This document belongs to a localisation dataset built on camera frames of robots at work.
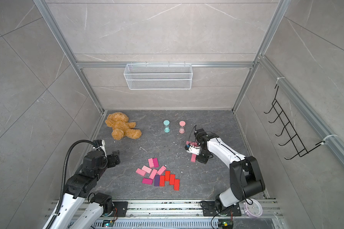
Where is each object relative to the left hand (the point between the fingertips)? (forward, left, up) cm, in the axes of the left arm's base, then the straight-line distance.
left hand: (113, 151), depth 75 cm
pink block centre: (-6, -20, -18) cm, 28 cm away
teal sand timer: (+27, -28, -10) cm, 40 cm away
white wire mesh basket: (+53, -23, +11) cm, 58 cm away
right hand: (+1, -52, -14) cm, 54 cm away
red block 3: (-11, -31, -17) cm, 37 cm away
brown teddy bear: (+23, +3, -10) cm, 26 cm away
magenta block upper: (+1, -21, -19) cm, 28 cm away
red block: (-11, -25, -17) cm, 33 cm away
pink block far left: (-5, -12, -18) cm, 22 cm away
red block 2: (-8, -28, -18) cm, 34 cm away
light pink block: (+1, -18, -18) cm, 26 cm away
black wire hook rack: (-11, -86, +15) cm, 88 cm away
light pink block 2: (+4, -46, -18) cm, 49 cm away
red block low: (-13, -34, -19) cm, 41 cm away
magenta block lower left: (-11, -17, -19) cm, 27 cm away
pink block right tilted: (-5, -25, -17) cm, 31 cm away
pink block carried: (+3, -44, -1) cm, 44 cm away
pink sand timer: (+25, -39, -17) cm, 49 cm away
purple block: (-11, -22, -19) cm, 31 cm away
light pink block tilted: (-4, -15, -17) cm, 23 cm away
